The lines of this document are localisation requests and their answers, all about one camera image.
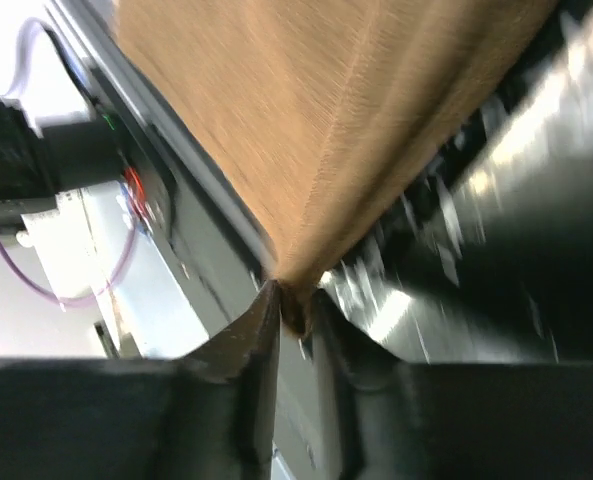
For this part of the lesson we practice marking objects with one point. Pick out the black marble pattern mat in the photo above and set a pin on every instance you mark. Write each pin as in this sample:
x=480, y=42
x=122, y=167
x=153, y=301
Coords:
x=488, y=255

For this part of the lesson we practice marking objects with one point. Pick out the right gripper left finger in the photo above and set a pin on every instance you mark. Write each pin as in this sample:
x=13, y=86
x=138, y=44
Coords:
x=151, y=415

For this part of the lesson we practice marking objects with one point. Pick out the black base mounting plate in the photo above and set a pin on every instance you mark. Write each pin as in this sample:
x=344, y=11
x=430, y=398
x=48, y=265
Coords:
x=207, y=261

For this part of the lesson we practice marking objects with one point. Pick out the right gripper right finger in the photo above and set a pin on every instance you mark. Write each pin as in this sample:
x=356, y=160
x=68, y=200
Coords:
x=383, y=418

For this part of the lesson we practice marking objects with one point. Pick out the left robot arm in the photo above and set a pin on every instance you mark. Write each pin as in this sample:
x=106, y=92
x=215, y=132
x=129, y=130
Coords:
x=37, y=165

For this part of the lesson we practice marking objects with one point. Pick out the brown cloth napkin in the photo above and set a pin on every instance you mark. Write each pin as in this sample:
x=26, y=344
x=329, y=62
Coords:
x=319, y=113

